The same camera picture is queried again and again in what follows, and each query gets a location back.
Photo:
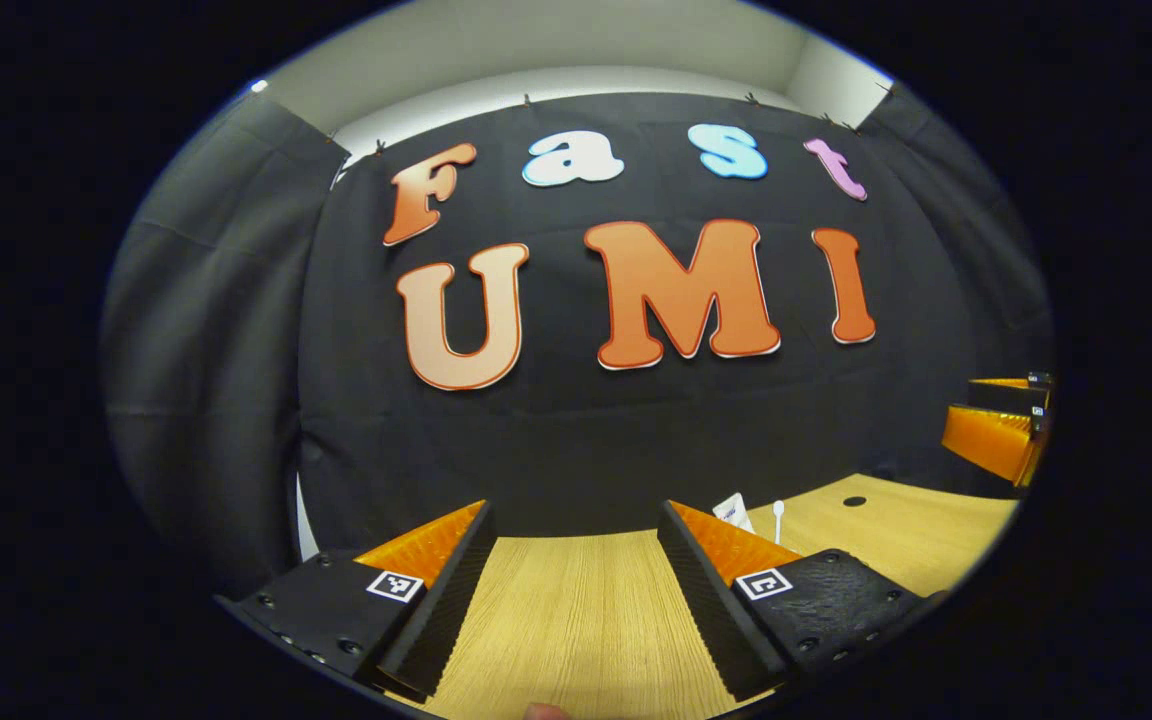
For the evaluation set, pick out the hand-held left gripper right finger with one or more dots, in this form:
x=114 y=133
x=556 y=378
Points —
x=701 y=600

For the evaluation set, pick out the wooden desktop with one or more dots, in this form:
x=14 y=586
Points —
x=586 y=620

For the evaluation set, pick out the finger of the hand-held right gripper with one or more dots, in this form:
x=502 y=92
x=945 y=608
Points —
x=1011 y=395
x=991 y=435

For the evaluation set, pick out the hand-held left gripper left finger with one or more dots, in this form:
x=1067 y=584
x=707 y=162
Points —
x=456 y=600

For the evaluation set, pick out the black backdrop cloth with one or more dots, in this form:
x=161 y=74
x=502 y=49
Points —
x=576 y=430

